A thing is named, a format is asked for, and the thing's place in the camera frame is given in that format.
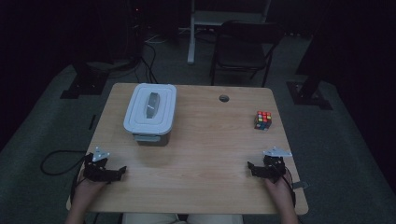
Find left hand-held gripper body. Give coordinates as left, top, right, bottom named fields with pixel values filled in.
left=82, top=147, right=117, bottom=183

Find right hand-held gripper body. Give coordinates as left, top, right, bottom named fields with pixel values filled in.
left=262, top=147, right=293, bottom=184

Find grey translucent storage box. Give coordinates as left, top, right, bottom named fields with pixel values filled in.
left=133, top=130, right=173, bottom=147

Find colourful puzzle cube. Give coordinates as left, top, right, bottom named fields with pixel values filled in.
left=254, top=110, right=273, bottom=132

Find white box lid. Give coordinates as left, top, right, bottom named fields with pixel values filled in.
left=122, top=82, right=177, bottom=136

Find person's left hand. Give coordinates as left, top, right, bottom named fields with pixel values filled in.
left=74, top=172, right=108, bottom=204

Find person's right hand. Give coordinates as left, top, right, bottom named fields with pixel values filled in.
left=264, top=172, right=296, bottom=204

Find person's beige pants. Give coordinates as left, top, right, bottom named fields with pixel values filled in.
left=121, top=213, right=244, bottom=224

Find black stand base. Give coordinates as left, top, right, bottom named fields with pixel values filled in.
left=60, top=60, right=110, bottom=100
left=286, top=52, right=333, bottom=110

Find black folding chair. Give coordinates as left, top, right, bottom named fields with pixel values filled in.
left=208, top=20, right=286, bottom=88

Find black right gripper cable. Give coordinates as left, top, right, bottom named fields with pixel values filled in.
left=270, top=162, right=297, bottom=208

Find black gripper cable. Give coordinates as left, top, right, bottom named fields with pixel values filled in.
left=40, top=149, right=92, bottom=204
left=270, top=162, right=297, bottom=208

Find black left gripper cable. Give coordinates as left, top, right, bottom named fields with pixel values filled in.
left=40, top=149, right=92, bottom=204

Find black floor cable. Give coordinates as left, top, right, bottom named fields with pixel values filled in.
left=139, top=41, right=160, bottom=84

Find white floor cable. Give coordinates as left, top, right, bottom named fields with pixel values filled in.
left=144, top=33, right=170, bottom=45

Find white metal desk frame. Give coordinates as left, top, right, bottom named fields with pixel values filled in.
left=186, top=0, right=272, bottom=65

